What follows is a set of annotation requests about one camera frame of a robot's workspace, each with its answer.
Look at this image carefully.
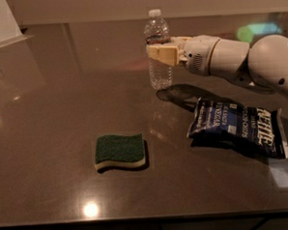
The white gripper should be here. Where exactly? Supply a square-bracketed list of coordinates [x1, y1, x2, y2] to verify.
[146, 35, 220, 75]

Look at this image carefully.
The clear plastic water bottle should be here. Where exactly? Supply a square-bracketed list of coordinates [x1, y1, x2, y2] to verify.
[144, 9, 173, 90]

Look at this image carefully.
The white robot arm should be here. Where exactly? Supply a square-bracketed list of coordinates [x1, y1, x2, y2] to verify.
[146, 35, 288, 99]

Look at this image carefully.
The blue kettle chips bag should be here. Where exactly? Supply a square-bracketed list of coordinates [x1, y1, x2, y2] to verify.
[187, 99, 288, 159]

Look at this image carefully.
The green and yellow sponge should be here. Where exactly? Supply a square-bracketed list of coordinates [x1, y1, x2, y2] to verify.
[94, 133, 146, 172]

